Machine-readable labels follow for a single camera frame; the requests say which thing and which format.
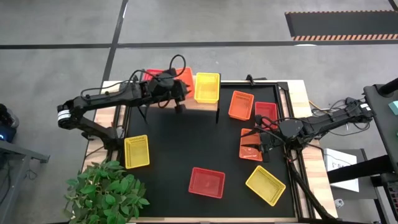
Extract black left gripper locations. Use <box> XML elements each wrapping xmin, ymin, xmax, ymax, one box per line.
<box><xmin>148</xmin><ymin>72</ymin><xmax>191</xmax><ymax>105</ymax></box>

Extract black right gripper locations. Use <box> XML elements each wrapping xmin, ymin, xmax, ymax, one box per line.
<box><xmin>241</xmin><ymin>119</ymin><xmax>304</xmax><ymax>153</ymax></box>

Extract orange slotted plastic basket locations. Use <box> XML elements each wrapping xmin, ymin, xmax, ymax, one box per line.
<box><xmin>238</xmin><ymin>128</ymin><xmax>264</xmax><ymax>162</ymax></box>
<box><xmin>228</xmin><ymin>90</ymin><xmax>255</xmax><ymax>122</ymax></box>
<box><xmin>174</xmin><ymin>67</ymin><xmax>196</xmax><ymax>100</ymax></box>

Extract yellow slotted plastic basket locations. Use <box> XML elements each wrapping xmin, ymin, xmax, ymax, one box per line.
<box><xmin>124</xmin><ymin>134</ymin><xmax>150</xmax><ymax>170</ymax></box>
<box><xmin>244</xmin><ymin>165</ymin><xmax>287</xmax><ymax>207</ymax></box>
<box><xmin>193</xmin><ymin>72</ymin><xmax>221</xmax><ymax>105</ymax></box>

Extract red slotted plastic basket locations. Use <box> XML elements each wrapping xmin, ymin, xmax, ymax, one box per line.
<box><xmin>188</xmin><ymin>167</ymin><xmax>226</xmax><ymax>200</ymax></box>
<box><xmin>254</xmin><ymin>101</ymin><xmax>279</xmax><ymax>130</ymax></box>
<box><xmin>143</xmin><ymin>68</ymin><xmax>165</xmax><ymax>82</ymax></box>

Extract wooden shelf board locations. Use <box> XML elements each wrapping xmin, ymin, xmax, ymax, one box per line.
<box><xmin>141</xmin><ymin>74</ymin><xmax>219</xmax><ymax>113</ymax></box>

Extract black shelf side panel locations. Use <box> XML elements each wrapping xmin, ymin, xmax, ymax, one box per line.
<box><xmin>215</xmin><ymin>73</ymin><xmax>222</xmax><ymax>124</ymax></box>

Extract black table mat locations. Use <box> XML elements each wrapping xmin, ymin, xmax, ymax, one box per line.
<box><xmin>126</xmin><ymin>83</ymin><xmax>296</xmax><ymax>218</ymax></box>

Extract black clamp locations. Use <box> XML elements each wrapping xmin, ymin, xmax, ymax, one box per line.
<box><xmin>244</xmin><ymin>73</ymin><xmax>268</xmax><ymax>85</ymax></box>

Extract white paper sheet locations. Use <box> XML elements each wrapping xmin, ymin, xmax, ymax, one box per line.
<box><xmin>323</xmin><ymin>147</ymin><xmax>361</xmax><ymax>193</ymax></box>

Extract black beam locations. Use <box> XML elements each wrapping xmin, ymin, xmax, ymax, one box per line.
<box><xmin>326</xmin><ymin>154</ymin><xmax>398</xmax><ymax>184</ymax></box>

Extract black desk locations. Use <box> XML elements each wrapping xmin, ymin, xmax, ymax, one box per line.
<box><xmin>363</xmin><ymin>77</ymin><xmax>398</xmax><ymax>175</ymax></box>

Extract green leafy potted plant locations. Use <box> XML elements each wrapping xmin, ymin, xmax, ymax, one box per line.
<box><xmin>63</xmin><ymin>158</ymin><xmax>150</xmax><ymax>224</ymax></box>

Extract hazard-striped black floor mat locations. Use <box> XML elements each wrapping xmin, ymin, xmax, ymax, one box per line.
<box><xmin>284</xmin><ymin>10</ymin><xmax>398</xmax><ymax>42</ymax></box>

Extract grey desk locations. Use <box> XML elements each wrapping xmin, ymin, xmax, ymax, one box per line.
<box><xmin>0</xmin><ymin>139</ymin><xmax>50</xmax><ymax>224</ymax></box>

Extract black device with blue light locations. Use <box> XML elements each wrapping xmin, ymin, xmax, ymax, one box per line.
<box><xmin>0</xmin><ymin>104</ymin><xmax>20</xmax><ymax>142</ymax></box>

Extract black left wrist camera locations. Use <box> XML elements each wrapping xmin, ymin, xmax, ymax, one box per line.
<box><xmin>174</xmin><ymin>99</ymin><xmax>187</xmax><ymax>114</ymax></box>

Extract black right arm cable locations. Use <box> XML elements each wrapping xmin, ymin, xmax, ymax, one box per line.
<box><xmin>254</xmin><ymin>114</ymin><xmax>299</xmax><ymax>131</ymax></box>

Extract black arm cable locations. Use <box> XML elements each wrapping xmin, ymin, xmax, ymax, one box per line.
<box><xmin>80</xmin><ymin>54</ymin><xmax>187</xmax><ymax>97</ymax></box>
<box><xmin>254</xmin><ymin>114</ymin><xmax>299</xmax><ymax>131</ymax></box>

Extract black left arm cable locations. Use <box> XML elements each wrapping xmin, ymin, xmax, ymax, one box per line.
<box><xmin>80</xmin><ymin>54</ymin><xmax>187</xmax><ymax>97</ymax></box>

